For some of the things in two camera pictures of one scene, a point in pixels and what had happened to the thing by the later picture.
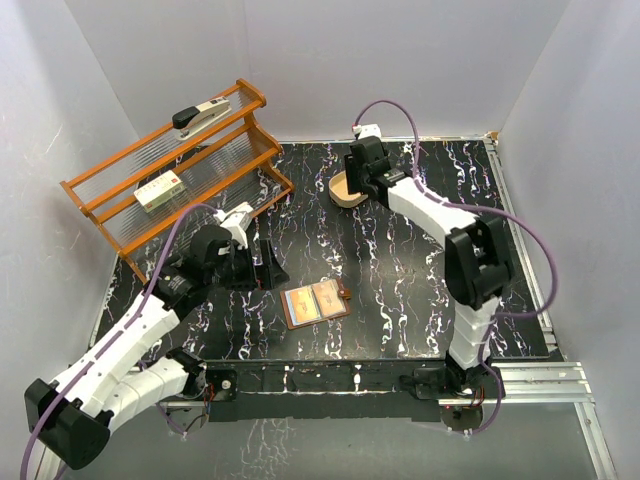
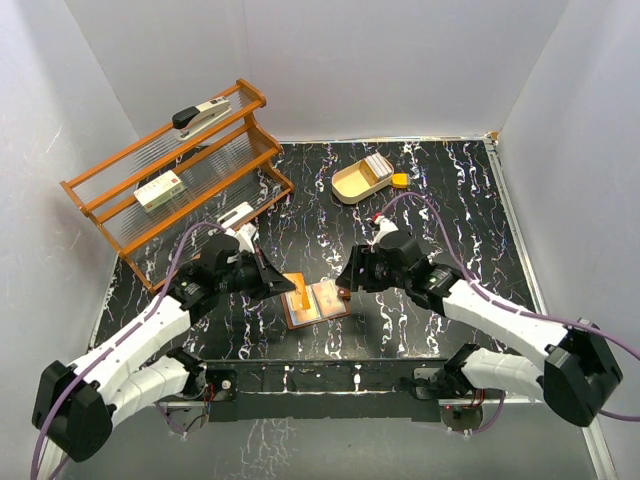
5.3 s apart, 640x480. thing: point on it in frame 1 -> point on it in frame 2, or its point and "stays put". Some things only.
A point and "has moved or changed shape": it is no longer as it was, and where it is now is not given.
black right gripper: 354,186 -> 365,255
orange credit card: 302,305 has moved or changed shape
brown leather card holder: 316,303 stays put
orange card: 328,298 stays put
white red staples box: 160,191 stays put
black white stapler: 190,120 stays put
